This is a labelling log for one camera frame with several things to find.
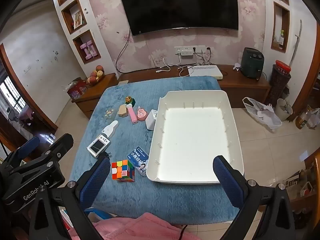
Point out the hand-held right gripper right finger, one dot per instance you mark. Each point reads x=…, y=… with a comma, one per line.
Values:
x=227, y=181

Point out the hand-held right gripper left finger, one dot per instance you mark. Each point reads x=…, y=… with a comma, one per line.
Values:
x=97, y=177

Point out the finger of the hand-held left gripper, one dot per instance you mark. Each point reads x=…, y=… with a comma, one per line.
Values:
x=62, y=143
x=27, y=146

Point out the multicoloured puzzle cube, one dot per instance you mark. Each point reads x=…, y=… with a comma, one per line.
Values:
x=122, y=171

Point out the white digital camera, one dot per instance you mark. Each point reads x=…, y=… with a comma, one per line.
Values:
x=97, y=145

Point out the white plastic handheld device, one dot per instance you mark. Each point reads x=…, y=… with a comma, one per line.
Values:
x=110, y=129

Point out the clear case with stickers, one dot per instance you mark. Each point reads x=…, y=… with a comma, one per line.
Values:
x=109, y=112

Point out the white plastic storage tray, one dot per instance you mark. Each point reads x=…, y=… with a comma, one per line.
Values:
x=192, y=135

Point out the beige box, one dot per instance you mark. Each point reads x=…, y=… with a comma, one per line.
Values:
x=123, y=110

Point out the pink round compact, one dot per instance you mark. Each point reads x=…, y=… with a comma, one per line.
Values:
x=142, y=115

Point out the small white box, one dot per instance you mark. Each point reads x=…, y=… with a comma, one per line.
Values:
x=150, y=120

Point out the green bottle with gold cap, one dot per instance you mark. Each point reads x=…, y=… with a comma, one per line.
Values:
x=132, y=102

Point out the blue plush blanket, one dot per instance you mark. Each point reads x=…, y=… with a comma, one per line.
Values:
x=125, y=197

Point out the blue plastic stand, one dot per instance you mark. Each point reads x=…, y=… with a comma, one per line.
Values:
x=98, y=215

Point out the stack of books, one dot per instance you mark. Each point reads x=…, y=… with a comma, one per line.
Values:
x=65, y=218

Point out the wooden side cabinet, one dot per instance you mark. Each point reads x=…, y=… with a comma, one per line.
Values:
x=92, y=97

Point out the red gift box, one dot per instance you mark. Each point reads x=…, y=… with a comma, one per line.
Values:
x=77, y=90

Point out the window with grille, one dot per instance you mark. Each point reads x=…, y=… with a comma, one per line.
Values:
x=10, y=92

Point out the pink fleece robe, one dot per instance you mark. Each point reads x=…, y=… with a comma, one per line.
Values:
x=130, y=230

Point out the white plastic bag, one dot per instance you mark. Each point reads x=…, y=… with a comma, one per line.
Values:
x=265, y=118

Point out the bowl of fruit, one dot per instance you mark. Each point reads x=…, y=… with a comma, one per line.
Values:
x=96, y=76

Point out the white trash bin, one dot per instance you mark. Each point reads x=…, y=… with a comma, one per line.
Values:
x=281, y=112

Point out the wooden television cabinet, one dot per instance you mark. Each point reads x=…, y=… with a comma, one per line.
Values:
x=245, y=90

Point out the cooking oil bottle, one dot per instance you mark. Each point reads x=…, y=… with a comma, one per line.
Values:
x=301, y=122

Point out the pink dumbbell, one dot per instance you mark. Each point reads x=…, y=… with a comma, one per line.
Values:
x=87, y=45
x=91, y=53

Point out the clear plastic bag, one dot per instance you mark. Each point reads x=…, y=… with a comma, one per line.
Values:
x=314, y=120

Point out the dark wicker basket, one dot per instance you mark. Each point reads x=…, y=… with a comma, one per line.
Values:
x=277, y=85

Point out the white set-top box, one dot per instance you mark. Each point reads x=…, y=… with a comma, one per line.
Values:
x=206, y=72

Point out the small white object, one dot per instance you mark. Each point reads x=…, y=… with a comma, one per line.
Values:
x=237, y=66

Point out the framed photo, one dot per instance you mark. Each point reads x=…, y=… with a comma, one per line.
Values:
x=78, y=20

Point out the red lidded container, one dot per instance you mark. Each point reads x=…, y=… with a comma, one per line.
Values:
x=283, y=66

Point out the white power strip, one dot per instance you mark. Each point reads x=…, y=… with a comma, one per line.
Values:
x=187, y=53
x=197, y=48

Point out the white bottle with green cap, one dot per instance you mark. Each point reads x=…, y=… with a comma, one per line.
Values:
x=282, y=38

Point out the white light switch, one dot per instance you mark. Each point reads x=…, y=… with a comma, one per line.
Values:
x=27, y=69

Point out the sword on wall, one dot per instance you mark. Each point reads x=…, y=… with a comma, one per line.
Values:
x=297, y=40

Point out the black wall television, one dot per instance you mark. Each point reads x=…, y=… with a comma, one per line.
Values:
x=177, y=5

